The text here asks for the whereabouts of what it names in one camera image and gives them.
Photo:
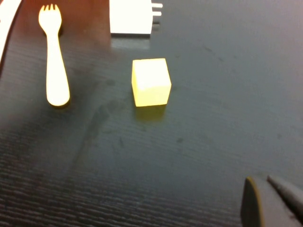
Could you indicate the yellow cube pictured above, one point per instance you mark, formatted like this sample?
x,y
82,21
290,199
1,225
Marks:
x,y
151,82

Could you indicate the white usb wall charger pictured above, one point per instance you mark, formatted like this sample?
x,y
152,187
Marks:
x,y
130,19

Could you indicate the yellow plastic fork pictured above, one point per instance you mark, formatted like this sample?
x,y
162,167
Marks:
x,y
55,78

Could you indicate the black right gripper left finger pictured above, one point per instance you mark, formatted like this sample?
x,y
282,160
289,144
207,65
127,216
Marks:
x,y
260,208

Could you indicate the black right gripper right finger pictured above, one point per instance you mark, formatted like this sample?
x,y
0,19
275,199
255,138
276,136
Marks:
x,y
291,196

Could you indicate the pink plastic knife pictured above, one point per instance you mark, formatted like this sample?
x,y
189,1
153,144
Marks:
x,y
4,30

